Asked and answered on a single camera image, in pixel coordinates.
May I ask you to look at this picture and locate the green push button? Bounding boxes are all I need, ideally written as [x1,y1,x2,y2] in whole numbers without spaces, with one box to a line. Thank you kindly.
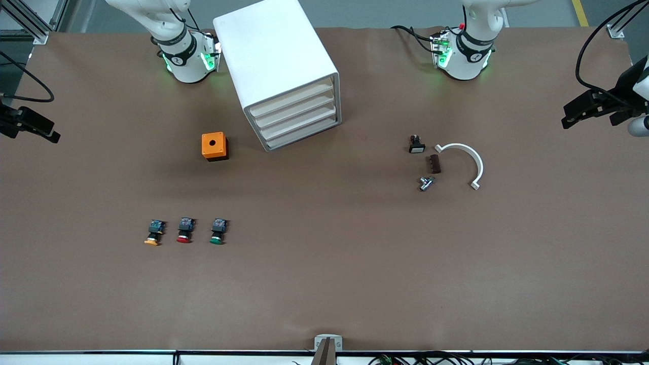
[209,218,228,245]

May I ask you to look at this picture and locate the aluminium frame profile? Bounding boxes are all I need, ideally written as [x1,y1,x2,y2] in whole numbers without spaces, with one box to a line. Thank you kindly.
[0,0,69,45]
[606,0,649,39]

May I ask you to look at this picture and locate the orange button enclosure box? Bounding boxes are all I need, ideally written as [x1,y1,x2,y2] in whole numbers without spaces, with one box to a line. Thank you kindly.
[201,132,229,162]

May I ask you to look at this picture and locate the grey metal mount bracket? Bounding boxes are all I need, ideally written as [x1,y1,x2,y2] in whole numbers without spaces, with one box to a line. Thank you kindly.
[310,334,343,365]

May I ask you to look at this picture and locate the red push button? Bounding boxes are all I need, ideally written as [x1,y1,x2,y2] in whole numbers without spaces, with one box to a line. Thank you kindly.
[176,217,196,244]

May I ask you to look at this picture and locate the brown table cover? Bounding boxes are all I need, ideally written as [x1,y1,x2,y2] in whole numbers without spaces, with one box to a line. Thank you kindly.
[0,25,649,353]

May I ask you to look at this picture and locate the yellow push button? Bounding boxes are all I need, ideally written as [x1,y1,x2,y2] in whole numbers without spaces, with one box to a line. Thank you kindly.
[144,220,166,247]

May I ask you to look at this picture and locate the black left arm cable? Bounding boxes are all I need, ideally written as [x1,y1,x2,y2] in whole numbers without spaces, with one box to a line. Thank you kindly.
[575,0,649,110]

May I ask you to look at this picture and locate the black base cable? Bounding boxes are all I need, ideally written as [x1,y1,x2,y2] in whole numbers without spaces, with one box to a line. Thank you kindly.
[390,25,438,54]

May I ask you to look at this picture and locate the white curved plastic bracket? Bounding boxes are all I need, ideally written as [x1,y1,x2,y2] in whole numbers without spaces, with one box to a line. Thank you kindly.
[435,143,484,191]

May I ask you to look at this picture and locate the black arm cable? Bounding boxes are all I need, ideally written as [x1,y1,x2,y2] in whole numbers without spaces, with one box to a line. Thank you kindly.
[0,51,55,103]
[575,0,649,110]

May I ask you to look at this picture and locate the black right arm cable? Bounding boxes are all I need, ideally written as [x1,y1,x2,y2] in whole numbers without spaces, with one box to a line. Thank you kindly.
[0,51,55,103]

